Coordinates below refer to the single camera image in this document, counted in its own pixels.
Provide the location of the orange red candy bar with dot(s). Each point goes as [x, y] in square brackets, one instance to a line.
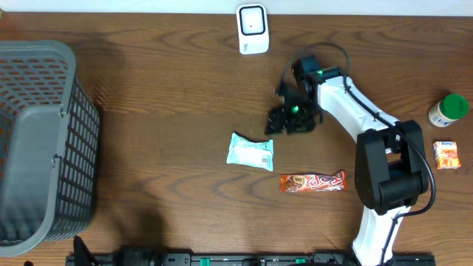
[292, 183]

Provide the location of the white barcode scanner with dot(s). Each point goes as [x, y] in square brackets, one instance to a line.
[253, 31]

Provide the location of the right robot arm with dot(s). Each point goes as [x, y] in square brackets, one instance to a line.
[390, 167]

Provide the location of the teal white wipes packet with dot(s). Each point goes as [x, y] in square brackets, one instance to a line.
[247, 153]

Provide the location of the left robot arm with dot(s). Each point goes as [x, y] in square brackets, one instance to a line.
[82, 256]

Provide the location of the green lid jar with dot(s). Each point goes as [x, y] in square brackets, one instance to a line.
[452, 108]

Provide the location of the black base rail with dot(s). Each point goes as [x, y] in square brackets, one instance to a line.
[186, 259]

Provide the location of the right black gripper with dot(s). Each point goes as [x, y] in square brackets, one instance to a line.
[278, 116]

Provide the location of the grey plastic mesh basket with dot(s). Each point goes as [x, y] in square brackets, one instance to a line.
[49, 146]

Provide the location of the small orange snack packet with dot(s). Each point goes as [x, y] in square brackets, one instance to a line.
[446, 155]

